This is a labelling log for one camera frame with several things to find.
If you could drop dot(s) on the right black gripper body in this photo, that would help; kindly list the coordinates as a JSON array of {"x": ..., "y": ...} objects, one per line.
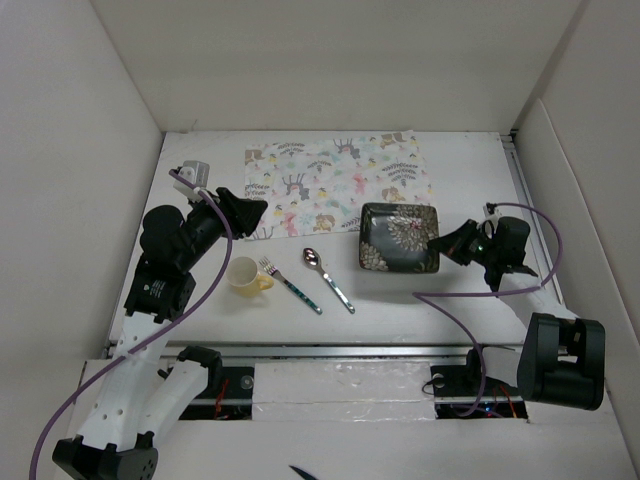
[{"x": 483, "y": 252}]

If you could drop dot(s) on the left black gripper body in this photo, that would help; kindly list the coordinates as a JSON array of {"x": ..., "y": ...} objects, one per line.
[{"x": 206, "y": 226}]

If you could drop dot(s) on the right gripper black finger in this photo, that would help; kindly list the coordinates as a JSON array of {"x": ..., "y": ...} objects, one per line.
[
  {"x": 450, "y": 246},
  {"x": 468, "y": 231}
]

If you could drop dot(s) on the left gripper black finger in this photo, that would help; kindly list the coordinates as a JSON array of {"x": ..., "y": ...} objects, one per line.
[
  {"x": 243, "y": 215},
  {"x": 225, "y": 195}
]

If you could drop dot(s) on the black floral square plate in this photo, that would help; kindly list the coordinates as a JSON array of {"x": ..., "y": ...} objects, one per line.
[{"x": 394, "y": 238}]

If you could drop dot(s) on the white floral cloth napkin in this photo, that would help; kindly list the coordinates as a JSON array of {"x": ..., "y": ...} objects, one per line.
[{"x": 320, "y": 187}]

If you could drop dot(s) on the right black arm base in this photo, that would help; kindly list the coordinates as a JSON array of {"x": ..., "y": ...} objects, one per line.
[{"x": 454, "y": 388}]

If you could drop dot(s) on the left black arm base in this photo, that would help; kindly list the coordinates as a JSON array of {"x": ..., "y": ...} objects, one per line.
[{"x": 233, "y": 400}]

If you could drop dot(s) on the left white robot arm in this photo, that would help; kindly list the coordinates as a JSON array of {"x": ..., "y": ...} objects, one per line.
[{"x": 120, "y": 437}]

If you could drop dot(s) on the yellow ceramic mug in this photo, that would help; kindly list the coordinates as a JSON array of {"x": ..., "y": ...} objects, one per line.
[{"x": 245, "y": 279}]

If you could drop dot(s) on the aluminium rail frame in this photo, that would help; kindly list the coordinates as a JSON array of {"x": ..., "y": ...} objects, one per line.
[{"x": 451, "y": 308}]

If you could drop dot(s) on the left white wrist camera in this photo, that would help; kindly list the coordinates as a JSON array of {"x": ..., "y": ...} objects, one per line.
[{"x": 196, "y": 174}]

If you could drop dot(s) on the fork with teal handle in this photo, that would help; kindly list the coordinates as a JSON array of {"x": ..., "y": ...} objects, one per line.
[{"x": 274, "y": 272}]

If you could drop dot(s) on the spoon with teal handle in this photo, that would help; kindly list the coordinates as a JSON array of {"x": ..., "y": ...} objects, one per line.
[{"x": 313, "y": 260}]

